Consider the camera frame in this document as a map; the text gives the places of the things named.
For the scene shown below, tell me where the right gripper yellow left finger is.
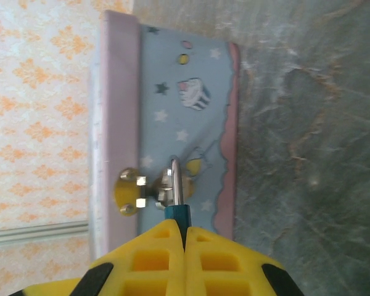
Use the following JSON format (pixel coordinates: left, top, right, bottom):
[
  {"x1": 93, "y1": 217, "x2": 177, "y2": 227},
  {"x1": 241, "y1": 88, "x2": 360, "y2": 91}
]
[{"x1": 6, "y1": 218, "x2": 186, "y2": 296}]

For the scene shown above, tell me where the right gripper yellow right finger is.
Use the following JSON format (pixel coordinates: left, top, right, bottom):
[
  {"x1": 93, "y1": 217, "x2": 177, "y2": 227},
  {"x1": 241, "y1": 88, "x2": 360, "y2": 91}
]
[{"x1": 186, "y1": 226, "x2": 303, "y2": 296}]

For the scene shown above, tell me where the cartoon print tin box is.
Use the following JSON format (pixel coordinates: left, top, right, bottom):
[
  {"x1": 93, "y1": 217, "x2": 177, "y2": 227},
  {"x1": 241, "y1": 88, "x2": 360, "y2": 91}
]
[{"x1": 88, "y1": 9, "x2": 242, "y2": 263}]

